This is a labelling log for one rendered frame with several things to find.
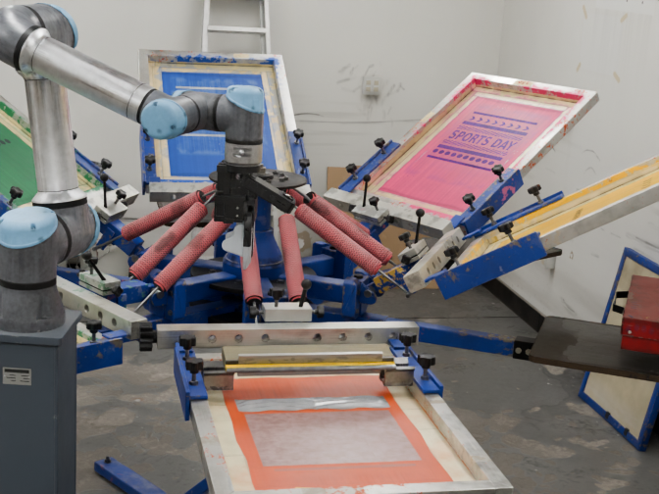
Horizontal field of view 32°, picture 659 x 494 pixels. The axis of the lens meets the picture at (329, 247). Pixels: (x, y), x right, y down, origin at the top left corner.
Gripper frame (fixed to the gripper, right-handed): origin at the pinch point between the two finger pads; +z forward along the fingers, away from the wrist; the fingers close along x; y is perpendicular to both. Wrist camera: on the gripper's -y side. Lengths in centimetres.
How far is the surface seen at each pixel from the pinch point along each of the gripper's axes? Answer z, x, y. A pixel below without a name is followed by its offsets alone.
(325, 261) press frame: 35, -131, -14
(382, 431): 41, -11, -31
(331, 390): 41, -34, -19
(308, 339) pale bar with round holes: 35, -54, -12
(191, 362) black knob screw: 30.1, -19.1, 13.6
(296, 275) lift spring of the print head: 26, -81, -7
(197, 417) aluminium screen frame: 37.1, -4.5, 10.1
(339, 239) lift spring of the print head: 19, -98, -19
